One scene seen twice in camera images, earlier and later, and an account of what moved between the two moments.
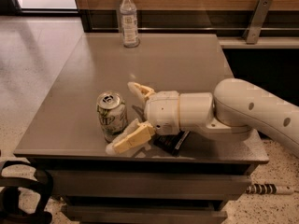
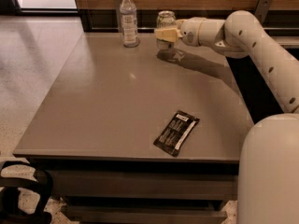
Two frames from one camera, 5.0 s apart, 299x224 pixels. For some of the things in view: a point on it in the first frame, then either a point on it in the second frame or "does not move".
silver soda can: (112, 112) → (165, 20)
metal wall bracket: (257, 21) does not move
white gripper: (162, 111) → (189, 32)
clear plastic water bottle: (129, 20) does not move
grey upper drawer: (149, 184) does not move
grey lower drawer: (144, 215) does not move
